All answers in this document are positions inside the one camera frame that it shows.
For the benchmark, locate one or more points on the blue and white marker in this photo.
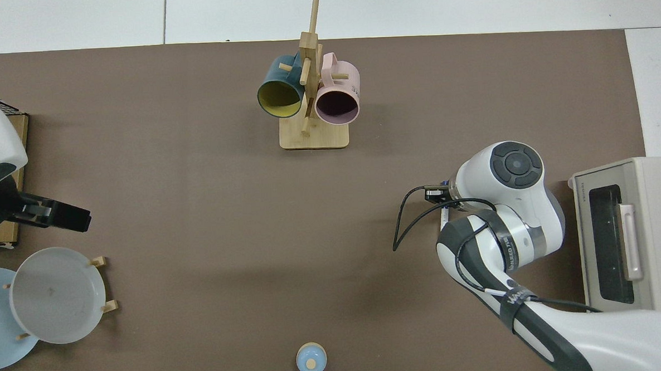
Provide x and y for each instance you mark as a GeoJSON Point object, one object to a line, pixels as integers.
{"type": "Point", "coordinates": [444, 217]}

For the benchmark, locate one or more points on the wooden plate rack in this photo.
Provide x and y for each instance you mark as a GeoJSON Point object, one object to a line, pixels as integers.
{"type": "Point", "coordinates": [98, 261]}

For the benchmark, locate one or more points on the grey plate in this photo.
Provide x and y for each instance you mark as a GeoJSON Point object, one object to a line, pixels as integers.
{"type": "Point", "coordinates": [56, 298]}

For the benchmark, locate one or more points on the wooden cup stand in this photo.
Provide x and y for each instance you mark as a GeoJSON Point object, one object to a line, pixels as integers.
{"type": "Point", "coordinates": [314, 139]}

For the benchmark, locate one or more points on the brown table cloth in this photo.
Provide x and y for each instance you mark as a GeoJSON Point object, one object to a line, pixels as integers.
{"type": "Point", "coordinates": [198, 213]}

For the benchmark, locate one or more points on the pink cup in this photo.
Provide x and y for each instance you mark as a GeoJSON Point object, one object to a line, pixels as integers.
{"type": "Point", "coordinates": [343, 76]}

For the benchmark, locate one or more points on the teal cup with yellow inside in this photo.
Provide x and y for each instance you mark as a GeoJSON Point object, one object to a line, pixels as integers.
{"type": "Point", "coordinates": [275, 71]}

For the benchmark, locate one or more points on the pale toaster oven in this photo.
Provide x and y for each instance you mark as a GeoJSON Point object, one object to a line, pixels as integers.
{"type": "Point", "coordinates": [643, 194]}

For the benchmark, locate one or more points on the small blue round thing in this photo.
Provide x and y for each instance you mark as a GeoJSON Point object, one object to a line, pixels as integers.
{"type": "Point", "coordinates": [305, 362]}

